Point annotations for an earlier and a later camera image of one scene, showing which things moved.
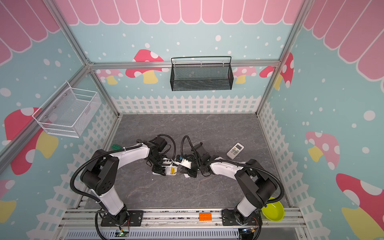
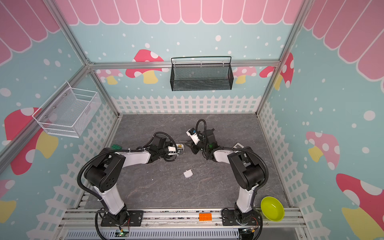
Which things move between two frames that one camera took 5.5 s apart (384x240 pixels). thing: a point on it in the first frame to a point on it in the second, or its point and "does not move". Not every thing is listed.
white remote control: [168, 170] to [180, 148]
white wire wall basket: [68, 112] does not move
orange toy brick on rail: [205, 217] does not move
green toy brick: [116, 147] does not move
